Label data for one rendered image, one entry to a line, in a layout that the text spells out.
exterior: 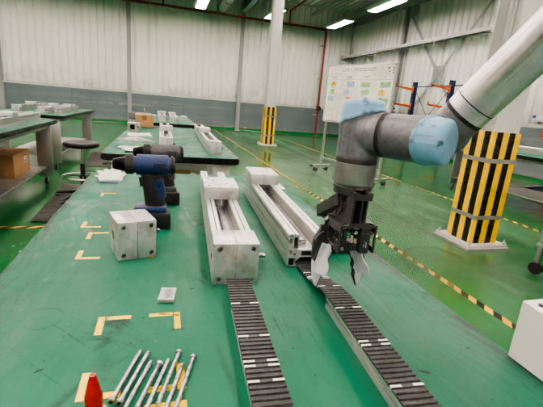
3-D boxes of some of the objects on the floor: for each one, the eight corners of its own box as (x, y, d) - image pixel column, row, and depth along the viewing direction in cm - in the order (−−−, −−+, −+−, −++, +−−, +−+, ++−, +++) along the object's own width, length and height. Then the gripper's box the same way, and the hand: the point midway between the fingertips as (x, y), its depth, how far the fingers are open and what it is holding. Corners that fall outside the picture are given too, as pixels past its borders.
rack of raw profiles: (380, 152, 1192) (392, 79, 1137) (405, 153, 1218) (417, 82, 1162) (456, 172, 887) (476, 73, 831) (486, 173, 912) (508, 77, 856)
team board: (309, 170, 729) (320, 64, 680) (327, 169, 758) (339, 67, 709) (369, 187, 612) (389, 60, 563) (389, 186, 641) (409, 65, 592)
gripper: (326, 190, 63) (312, 303, 69) (401, 193, 66) (382, 300, 72) (309, 179, 71) (298, 281, 77) (378, 182, 75) (363, 279, 80)
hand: (334, 279), depth 77 cm, fingers open, 8 cm apart
